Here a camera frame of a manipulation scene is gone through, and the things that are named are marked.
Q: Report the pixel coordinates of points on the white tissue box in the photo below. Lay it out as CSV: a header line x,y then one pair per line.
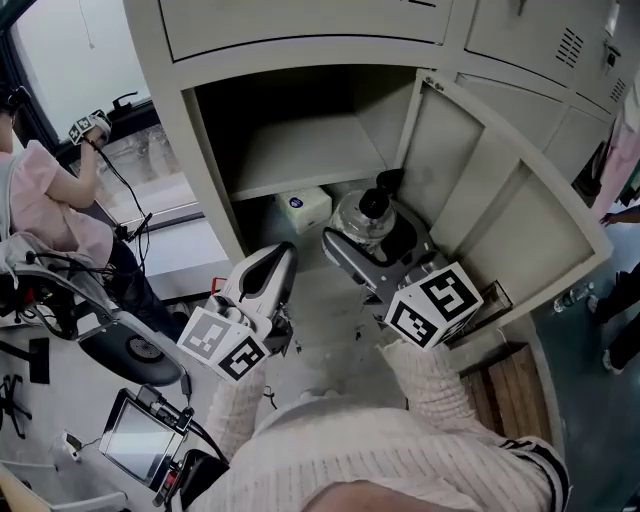
x,y
305,207

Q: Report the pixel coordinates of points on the green hanging garment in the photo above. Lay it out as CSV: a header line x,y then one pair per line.
x,y
632,182

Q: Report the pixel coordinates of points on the locker door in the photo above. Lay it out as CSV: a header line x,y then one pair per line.
x,y
500,200

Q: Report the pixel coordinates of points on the clear plastic water bottle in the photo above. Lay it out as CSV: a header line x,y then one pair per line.
x,y
572,297

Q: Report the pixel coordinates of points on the wooden crate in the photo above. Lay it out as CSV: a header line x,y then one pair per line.
x,y
510,390

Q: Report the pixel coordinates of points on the person's white sweater torso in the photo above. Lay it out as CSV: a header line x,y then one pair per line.
x,y
375,450

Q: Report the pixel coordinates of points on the large glass window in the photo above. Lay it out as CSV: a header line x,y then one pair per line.
x,y
65,50

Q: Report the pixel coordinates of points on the black monitor mount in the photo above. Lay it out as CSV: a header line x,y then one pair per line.
x,y
200,480

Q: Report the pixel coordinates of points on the person's head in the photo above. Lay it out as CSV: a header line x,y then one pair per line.
x,y
375,497

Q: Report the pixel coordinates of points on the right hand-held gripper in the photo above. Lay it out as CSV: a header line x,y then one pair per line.
x,y
430,305

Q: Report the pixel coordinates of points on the small monitor screen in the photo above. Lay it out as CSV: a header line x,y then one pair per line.
x,y
135,440

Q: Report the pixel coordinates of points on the floral clear pump bottle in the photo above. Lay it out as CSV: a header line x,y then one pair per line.
x,y
350,222

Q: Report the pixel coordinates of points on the person's right forearm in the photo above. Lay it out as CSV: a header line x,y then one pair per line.
x,y
430,385

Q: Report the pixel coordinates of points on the black-headed key from lock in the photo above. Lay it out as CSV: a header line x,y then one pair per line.
x,y
611,55

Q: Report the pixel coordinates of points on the person's left forearm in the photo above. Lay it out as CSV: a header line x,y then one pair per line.
x,y
235,415

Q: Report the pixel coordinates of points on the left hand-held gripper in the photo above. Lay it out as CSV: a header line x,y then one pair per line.
x,y
210,335

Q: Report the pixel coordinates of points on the beige metal locker cabinet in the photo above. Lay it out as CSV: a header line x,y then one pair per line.
x,y
320,45

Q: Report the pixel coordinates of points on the black chair base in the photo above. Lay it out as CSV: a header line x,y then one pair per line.
x,y
12,405

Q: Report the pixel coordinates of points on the grey oval vented device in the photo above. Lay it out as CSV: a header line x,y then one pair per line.
x,y
130,350

